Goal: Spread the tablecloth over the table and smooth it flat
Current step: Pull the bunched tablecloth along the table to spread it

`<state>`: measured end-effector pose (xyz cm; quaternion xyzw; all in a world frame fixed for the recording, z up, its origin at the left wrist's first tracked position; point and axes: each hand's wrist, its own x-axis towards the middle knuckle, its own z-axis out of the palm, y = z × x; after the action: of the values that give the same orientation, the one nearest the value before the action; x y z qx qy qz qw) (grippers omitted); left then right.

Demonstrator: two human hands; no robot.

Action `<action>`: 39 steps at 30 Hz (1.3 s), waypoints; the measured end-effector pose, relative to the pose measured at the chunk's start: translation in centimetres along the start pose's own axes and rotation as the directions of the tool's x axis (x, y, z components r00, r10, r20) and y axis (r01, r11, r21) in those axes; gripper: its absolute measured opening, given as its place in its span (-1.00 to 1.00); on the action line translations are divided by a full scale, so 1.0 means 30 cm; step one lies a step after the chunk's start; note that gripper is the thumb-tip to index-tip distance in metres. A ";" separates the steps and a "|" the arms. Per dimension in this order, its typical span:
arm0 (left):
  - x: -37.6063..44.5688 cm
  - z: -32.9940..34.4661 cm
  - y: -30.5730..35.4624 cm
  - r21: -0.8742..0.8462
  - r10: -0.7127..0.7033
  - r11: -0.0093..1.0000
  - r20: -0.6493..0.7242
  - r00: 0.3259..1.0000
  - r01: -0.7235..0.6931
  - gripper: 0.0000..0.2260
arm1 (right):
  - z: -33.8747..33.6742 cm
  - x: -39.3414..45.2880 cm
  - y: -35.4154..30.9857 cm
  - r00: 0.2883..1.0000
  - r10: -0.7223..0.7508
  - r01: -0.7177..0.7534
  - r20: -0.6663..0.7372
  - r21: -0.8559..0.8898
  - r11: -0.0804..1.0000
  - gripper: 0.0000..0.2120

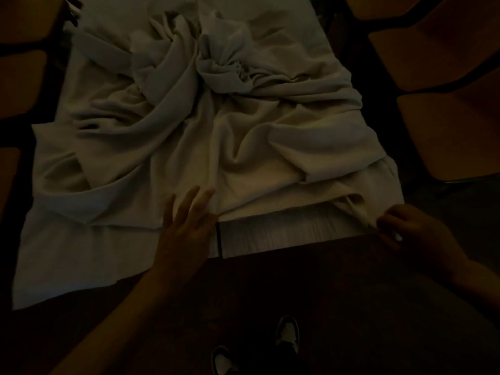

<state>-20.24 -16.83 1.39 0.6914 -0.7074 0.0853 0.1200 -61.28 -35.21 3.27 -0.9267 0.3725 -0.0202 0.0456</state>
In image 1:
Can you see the person's right hand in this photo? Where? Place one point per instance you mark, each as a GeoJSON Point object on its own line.
{"type": "Point", "coordinates": [422, 242]}

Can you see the person's left hand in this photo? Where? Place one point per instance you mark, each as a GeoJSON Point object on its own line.
{"type": "Point", "coordinates": [183, 246]}

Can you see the person's left middle finger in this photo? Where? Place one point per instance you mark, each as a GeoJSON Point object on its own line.
{"type": "Point", "coordinates": [201, 208]}

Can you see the person's left little finger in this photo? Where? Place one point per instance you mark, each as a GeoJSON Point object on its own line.
{"type": "Point", "coordinates": [168, 210]}

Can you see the person's right fingers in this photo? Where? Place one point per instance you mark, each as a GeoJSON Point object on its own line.
{"type": "Point", "coordinates": [392, 226]}

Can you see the large white cloth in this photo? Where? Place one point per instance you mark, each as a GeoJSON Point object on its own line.
{"type": "Point", "coordinates": [218, 144]}

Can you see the person's right forearm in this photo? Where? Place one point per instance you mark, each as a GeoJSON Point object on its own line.
{"type": "Point", "coordinates": [482, 283]}

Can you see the person's left forearm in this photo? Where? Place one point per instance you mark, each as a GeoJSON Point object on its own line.
{"type": "Point", "coordinates": [117, 324]}

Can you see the person's right shoe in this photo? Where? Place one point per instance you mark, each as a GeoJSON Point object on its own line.
{"type": "Point", "coordinates": [288, 332]}

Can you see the person's shoe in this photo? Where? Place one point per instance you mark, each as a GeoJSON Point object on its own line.
{"type": "Point", "coordinates": [288, 332]}
{"type": "Point", "coordinates": [222, 361]}

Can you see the person's left shoe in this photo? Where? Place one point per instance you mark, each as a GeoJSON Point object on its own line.
{"type": "Point", "coordinates": [222, 361]}

